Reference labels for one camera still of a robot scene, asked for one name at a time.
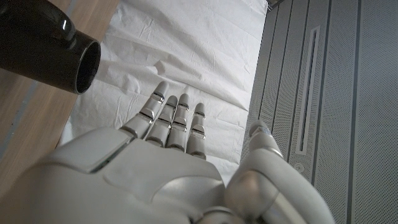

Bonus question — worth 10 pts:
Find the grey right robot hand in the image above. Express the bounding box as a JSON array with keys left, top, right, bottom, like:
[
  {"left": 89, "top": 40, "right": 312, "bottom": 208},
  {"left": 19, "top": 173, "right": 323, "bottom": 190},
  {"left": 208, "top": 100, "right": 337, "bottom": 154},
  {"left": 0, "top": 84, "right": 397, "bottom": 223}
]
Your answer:
[{"left": 0, "top": 81, "right": 336, "bottom": 224}]

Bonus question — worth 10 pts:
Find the black cup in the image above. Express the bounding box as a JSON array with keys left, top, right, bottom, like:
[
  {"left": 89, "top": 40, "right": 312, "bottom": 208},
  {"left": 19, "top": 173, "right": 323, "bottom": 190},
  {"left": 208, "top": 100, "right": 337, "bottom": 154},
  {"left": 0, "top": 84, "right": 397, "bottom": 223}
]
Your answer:
[{"left": 0, "top": 0, "right": 102, "bottom": 95}]

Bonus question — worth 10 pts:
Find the white cloth backdrop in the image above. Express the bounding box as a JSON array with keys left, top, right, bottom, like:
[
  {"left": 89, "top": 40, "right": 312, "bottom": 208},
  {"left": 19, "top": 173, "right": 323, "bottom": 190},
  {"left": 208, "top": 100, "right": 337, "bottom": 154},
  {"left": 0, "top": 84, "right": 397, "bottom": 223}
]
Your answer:
[{"left": 58, "top": 0, "right": 268, "bottom": 184}]

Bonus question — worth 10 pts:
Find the ceiling slot light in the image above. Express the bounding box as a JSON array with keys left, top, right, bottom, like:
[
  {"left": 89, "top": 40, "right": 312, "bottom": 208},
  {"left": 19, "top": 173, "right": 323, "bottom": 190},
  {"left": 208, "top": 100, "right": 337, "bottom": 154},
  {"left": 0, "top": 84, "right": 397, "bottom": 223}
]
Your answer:
[{"left": 295, "top": 26, "right": 321, "bottom": 156}]

